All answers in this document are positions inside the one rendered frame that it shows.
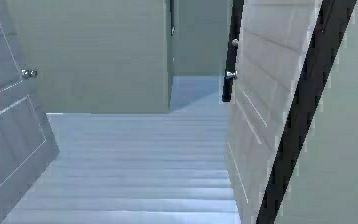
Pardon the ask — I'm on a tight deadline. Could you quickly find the grey panelled room door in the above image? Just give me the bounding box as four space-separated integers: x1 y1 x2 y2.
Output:
0 0 61 224

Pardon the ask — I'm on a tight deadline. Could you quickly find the silver round door knob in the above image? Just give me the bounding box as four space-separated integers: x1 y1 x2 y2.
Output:
20 68 39 80

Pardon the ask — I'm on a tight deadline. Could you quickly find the cream panelled room door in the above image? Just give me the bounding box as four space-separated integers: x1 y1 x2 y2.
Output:
222 0 358 224

